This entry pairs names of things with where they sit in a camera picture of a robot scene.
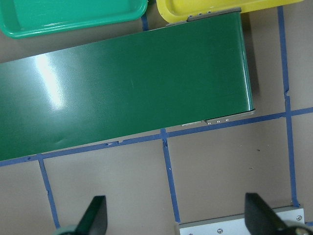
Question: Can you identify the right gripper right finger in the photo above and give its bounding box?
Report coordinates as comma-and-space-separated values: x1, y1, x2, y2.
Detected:
245, 193, 288, 235

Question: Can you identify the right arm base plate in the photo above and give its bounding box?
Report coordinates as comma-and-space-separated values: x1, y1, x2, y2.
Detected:
178, 206, 305, 235

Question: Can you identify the green conveyor belt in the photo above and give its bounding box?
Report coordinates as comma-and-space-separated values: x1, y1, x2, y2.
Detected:
0, 7, 254, 161

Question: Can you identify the green plastic tray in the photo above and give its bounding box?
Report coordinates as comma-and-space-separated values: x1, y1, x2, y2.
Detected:
0, 0, 148, 39

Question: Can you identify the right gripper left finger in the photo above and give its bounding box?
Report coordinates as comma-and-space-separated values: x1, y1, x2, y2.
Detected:
74, 195, 108, 235

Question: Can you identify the yellow plastic tray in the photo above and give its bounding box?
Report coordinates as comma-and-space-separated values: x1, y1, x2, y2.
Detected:
156, 0, 301, 23

